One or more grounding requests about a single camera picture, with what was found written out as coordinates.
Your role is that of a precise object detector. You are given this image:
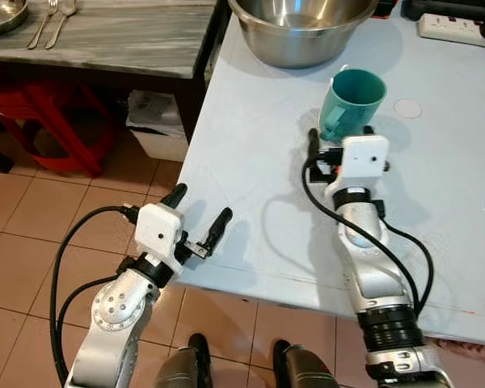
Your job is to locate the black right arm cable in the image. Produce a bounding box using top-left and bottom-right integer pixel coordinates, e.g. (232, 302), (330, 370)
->
(301, 157), (423, 318)
(378, 217), (435, 318)

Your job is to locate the small steel bowl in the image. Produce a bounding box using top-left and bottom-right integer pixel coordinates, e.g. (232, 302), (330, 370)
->
(0, 0), (30, 37)

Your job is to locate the steel fork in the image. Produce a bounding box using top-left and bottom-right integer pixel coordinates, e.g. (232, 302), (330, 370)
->
(27, 0), (59, 50)

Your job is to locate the red plastic stool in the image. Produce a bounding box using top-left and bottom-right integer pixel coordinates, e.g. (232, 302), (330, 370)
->
(0, 79), (120, 177)

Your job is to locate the steel spoon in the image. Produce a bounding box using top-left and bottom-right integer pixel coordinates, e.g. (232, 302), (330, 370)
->
(45, 0), (78, 50)

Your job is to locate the white plastic bin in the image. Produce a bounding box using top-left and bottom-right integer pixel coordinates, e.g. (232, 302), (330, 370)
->
(126, 90), (192, 162)

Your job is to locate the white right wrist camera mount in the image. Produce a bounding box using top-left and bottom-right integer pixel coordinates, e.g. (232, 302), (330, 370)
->
(338, 135), (391, 196)

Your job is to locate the white power strip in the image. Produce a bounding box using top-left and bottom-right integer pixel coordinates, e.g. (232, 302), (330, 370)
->
(417, 12), (485, 47)

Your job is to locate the large steel mixing bowl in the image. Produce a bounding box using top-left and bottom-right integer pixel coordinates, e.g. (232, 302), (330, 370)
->
(227, 0), (380, 70)

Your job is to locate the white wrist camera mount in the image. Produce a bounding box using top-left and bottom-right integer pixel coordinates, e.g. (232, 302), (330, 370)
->
(134, 203), (185, 264)
(338, 135), (391, 196)

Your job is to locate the dark table with marble top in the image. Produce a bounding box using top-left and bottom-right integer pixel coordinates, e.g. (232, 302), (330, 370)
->
(0, 0), (232, 142)

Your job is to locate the black plastic case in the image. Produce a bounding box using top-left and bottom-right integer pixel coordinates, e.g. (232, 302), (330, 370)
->
(400, 0), (485, 23)

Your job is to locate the white round disc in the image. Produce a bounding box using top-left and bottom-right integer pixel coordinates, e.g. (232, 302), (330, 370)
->
(394, 99), (423, 120)

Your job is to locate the teal plastic cup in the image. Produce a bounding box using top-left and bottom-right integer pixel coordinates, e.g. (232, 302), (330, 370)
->
(318, 68), (388, 144)

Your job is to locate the robot left leg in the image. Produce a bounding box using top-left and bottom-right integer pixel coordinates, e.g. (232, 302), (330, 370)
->
(152, 332), (213, 388)

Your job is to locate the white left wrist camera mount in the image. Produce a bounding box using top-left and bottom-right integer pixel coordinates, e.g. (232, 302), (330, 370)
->
(134, 203), (185, 264)

